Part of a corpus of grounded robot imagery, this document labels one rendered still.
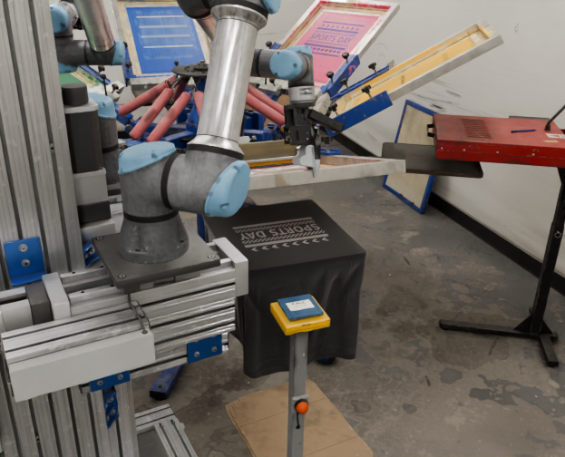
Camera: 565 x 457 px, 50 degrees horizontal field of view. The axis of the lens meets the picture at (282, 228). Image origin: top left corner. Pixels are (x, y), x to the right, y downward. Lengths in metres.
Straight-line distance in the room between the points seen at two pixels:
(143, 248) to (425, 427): 1.81
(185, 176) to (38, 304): 0.39
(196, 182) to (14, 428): 0.83
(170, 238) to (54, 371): 0.34
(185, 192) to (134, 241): 0.17
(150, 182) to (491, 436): 2.03
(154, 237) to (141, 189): 0.10
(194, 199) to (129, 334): 0.29
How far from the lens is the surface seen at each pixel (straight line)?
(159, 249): 1.29
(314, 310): 1.67
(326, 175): 1.78
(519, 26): 4.15
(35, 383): 1.24
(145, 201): 1.26
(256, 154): 2.32
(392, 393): 2.96
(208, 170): 1.19
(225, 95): 1.23
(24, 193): 1.40
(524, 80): 4.09
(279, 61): 1.63
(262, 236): 2.11
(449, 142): 2.77
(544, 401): 3.13
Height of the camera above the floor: 1.87
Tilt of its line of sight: 25 degrees down
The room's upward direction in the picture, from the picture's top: 1 degrees clockwise
